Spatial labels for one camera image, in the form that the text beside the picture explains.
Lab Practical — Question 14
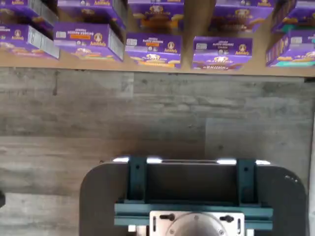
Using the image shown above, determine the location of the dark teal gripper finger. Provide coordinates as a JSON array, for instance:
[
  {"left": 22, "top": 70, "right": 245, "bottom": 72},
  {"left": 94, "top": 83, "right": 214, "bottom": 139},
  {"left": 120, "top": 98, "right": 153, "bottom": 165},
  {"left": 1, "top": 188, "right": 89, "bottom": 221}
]
[
  {"left": 126, "top": 156, "right": 148, "bottom": 205},
  {"left": 236, "top": 158, "right": 258, "bottom": 206}
]

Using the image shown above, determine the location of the wooden shelf board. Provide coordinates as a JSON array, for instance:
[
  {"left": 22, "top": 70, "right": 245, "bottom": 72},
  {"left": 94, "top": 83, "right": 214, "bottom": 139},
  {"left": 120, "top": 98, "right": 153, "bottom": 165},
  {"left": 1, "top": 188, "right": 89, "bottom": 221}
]
[{"left": 0, "top": 0, "right": 315, "bottom": 78}]

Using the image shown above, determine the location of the purple Annie's snack box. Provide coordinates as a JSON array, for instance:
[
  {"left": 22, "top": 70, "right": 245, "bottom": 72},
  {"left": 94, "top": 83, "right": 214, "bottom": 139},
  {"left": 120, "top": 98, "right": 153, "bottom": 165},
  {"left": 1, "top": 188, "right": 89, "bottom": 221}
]
[
  {"left": 53, "top": 22, "right": 125, "bottom": 62},
  {"left": 215, "top": 0, "right": 275, "bottom": 8},
  {"left": 125, "top": 32, "right": 183, "bottom": 69},
  {"left": 127, "top": 0, "right": 185, "bottom": 4},
  {"left": 58, "top": 0, "right": 128, "bottom": 8},
  {"left": 0, "top": 0, "right": 60, "bottom": 20},
  {"left": 208, "top": 5, "right": 275, "bottom": 33},
  {"left": 127, "top": 2, "right": 185, "bottom": 33},
  {"left": 0, "top": 24, "right": 60, "bottom": 60},
  {"left": 57, "top": 4, "right": 127, "bottom": 31},
  {"left": 0, "top": 5, "right": 55, "bottom": 40},
  {"left": 192, "top": 36, "right": 253, "bottom": 71}
]

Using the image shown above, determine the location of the purple Annie's box teal accent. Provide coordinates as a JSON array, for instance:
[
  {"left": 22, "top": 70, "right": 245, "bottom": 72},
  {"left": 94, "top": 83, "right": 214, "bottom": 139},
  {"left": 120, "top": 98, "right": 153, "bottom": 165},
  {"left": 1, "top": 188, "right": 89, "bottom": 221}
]
[
  {"left": 265, "top": 29, "right": 315, "bottom": 68},
  {"left": 270, "top": 0, "right": 315, "bottom": 34}
]

